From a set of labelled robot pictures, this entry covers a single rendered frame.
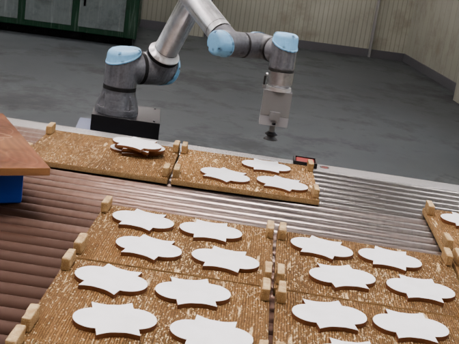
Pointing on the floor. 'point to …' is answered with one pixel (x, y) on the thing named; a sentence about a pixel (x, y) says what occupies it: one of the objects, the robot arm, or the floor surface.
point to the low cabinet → (74, 19)
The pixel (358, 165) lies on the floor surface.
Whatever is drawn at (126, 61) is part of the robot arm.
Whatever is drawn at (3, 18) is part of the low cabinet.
